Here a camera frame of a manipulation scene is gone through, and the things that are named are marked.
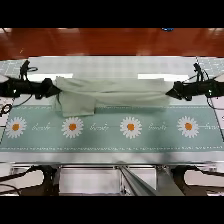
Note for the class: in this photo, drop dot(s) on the pale green shirt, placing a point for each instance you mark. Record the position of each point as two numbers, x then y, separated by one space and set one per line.
110 93

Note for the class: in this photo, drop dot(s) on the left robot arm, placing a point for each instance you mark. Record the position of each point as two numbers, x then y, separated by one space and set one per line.
13 87

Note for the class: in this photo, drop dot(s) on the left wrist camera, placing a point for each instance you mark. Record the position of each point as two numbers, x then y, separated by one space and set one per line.
24 69

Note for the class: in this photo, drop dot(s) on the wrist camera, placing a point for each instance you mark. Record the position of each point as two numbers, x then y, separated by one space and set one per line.
198 71
24 69

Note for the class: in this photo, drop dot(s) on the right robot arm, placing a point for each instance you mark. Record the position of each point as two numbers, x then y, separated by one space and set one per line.
213 88

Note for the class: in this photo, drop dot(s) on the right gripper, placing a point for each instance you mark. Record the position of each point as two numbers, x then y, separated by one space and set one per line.
181 90

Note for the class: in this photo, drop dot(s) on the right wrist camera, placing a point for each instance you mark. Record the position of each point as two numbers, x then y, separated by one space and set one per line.
198 71

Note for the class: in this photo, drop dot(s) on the silver frame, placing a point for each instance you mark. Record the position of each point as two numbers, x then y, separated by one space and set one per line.
140 181

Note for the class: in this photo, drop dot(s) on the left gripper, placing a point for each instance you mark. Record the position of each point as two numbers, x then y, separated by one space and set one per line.
45 88

